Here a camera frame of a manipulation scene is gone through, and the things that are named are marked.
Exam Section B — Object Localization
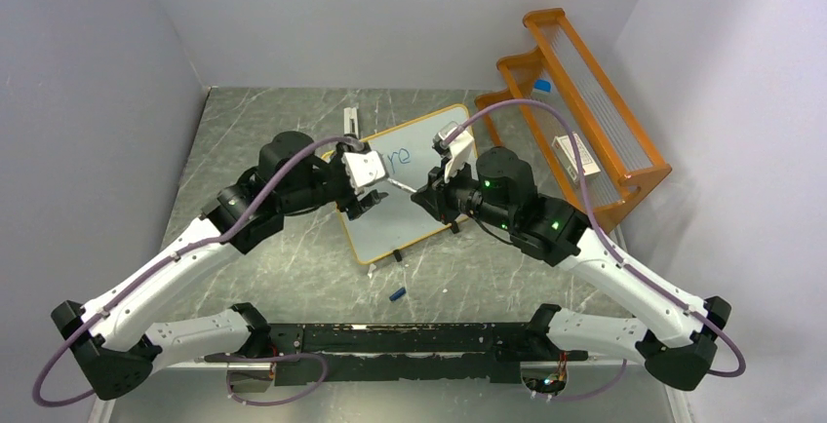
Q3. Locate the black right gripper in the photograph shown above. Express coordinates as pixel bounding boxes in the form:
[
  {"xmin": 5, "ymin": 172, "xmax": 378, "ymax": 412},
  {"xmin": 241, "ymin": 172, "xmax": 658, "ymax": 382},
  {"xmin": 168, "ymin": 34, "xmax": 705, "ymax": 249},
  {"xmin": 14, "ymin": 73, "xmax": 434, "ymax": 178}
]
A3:
[{"xmin": 412, "ymin": 154, "xmax": 515, "ymax": 231}]

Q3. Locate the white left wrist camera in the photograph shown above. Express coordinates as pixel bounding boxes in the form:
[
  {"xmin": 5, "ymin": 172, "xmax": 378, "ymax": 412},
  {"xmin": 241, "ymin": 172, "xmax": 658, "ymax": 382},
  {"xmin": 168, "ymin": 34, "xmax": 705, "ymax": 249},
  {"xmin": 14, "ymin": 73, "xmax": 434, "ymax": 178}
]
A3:
[{"xmin": 342, "ymin": 150, "xmax": 389, "ymax": 194}]

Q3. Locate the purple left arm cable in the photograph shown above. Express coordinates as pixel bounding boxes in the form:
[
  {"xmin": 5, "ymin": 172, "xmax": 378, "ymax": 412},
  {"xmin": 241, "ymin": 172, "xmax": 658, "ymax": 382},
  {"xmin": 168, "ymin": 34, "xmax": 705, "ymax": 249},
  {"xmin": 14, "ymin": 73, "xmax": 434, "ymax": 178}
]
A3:
[{"xmin": 32, "ymin": 135, "xmax": 367, "ymax": 408}]

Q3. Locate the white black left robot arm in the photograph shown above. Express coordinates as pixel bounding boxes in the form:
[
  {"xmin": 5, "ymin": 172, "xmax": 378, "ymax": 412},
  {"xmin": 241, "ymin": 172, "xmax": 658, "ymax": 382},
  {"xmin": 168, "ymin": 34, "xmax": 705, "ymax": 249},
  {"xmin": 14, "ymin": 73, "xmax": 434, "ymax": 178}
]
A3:
[{"xmin": 51, "ymin": 131, "xmax": 387, "ymax": 401}]

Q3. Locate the yellow-framed whiteboard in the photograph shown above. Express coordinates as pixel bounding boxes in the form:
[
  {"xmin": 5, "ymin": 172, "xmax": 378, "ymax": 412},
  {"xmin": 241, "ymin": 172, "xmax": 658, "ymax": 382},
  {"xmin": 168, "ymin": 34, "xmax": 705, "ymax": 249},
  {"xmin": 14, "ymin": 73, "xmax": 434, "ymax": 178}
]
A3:
[{"xmin": 340, "ymin": 104, "xmax": 470, "ymax": 265}]

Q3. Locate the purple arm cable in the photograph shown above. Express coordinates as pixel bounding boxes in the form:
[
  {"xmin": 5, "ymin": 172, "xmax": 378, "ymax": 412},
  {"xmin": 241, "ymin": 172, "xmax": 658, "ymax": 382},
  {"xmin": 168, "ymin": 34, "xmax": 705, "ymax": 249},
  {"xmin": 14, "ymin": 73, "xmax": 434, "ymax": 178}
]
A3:
[
  {"xmin": 439, "ymin": 97, "xmax": 747, "ymax": 404},
  {"xmin": 32, "ymin": 135, "xmax": 367, "ymax": 408}
]

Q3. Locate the blue-capped item on shelf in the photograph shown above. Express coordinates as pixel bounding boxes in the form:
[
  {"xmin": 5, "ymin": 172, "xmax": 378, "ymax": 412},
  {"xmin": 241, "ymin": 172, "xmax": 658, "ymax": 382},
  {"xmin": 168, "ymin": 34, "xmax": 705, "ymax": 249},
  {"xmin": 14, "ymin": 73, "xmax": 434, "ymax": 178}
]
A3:
[{"xmin": 533, "ymin": 79, "xmax": 554, "ymax": 94}]

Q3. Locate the blue marker cap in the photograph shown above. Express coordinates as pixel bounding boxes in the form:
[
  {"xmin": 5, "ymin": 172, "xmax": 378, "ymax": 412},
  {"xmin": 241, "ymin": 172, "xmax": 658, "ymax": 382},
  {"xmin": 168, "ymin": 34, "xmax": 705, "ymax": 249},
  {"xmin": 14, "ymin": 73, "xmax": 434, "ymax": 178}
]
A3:
[{"xmin": 389, "ymin": 288, "xmax": 407, "ymax": 302}]

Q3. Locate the white blue whiteboard marker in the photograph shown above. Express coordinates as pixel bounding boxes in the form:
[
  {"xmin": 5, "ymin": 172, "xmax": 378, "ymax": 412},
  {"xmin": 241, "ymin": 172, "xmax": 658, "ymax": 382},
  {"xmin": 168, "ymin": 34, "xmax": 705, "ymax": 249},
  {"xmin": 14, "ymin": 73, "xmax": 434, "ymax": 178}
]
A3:
[{"xmin": 386, "ymin": 178, "xmax": 416, "ymax": 194}]

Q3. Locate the white red box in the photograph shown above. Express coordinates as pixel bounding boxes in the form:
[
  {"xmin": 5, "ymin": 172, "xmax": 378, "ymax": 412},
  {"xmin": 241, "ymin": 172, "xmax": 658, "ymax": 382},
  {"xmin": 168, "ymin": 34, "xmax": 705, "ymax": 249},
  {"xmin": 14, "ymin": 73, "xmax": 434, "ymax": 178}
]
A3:
[{"xmin": 552, "ymin": 133, "xmax": 602, "ymax": 184}]

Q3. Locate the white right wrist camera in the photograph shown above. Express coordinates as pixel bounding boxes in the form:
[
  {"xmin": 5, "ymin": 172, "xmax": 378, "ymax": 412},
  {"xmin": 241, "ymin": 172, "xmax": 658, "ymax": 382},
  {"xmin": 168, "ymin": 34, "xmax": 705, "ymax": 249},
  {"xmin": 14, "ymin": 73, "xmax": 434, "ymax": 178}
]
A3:
[{"xmin": 434, "ymin": 121, "xmax": 475, "ymax": 183}]

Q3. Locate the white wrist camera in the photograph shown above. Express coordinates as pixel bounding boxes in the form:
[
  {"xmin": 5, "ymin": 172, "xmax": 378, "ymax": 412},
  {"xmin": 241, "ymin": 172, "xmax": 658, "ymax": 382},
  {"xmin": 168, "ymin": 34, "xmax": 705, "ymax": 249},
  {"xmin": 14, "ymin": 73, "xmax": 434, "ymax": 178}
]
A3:
[
  {"xmin": 342, "ymin": 150, "xmax": 389, "ymax": 194},
  {"xmin": 434, "ymin": 121, "xmax": 475, "ymax": 183}
]

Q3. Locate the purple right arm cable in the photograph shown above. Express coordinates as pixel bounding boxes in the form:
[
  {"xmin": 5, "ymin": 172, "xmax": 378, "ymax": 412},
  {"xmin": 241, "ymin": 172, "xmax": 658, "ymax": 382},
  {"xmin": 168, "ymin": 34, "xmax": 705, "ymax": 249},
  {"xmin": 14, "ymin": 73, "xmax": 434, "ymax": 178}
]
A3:
[{"xmin": 439, "ymin": 97, "xmax": 747, "ymax": 404}]

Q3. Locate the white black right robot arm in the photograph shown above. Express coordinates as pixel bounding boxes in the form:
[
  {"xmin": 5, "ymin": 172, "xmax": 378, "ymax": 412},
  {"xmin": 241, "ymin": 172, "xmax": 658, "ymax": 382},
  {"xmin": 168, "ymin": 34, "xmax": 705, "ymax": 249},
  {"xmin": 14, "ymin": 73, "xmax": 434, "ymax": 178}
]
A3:
[{"xmin": 411, "ymin": 147, "xmax": 731, "ymax": 391}]

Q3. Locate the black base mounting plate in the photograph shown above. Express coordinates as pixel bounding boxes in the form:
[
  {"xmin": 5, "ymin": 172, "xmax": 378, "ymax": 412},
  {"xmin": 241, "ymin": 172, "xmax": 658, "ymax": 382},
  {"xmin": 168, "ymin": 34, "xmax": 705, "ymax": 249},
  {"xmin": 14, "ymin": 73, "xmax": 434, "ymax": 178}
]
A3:
[{"xmin": 234, "ymin": 322, "xmax": 588, "ymax": 386}]

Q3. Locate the white whiteboard eraser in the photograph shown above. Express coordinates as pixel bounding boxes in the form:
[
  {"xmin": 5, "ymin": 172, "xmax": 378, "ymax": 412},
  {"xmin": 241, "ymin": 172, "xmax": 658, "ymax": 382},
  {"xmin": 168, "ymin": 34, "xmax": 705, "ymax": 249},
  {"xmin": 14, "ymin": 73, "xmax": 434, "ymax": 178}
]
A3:
[{"xmin": 343, "ymin": 106, "xmax": 360, "ymax": 137}]

